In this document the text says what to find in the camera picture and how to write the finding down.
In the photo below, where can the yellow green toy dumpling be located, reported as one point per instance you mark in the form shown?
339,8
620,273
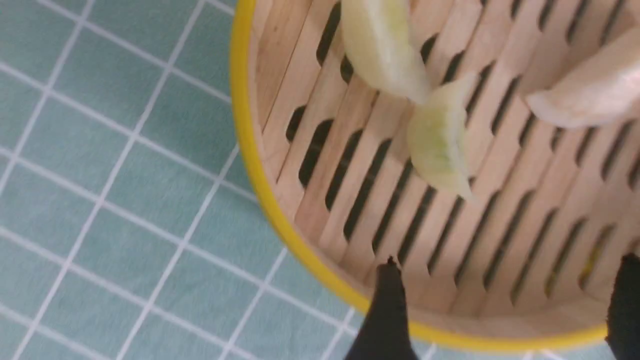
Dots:
436,134

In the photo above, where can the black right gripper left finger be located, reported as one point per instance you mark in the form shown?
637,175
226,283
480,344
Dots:
384,334

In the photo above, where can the white toy dumpling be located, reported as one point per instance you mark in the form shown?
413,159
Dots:
599,90

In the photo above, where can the green checkered tablecloth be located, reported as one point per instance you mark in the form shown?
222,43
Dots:
130,228

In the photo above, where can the bamboo steamer tray yellow rim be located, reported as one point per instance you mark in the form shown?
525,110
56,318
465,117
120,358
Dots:
527,263

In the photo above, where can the pale yellow toy dumpling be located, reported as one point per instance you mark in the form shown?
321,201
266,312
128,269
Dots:
378,39

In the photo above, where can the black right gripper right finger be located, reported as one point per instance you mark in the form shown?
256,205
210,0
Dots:
623,316

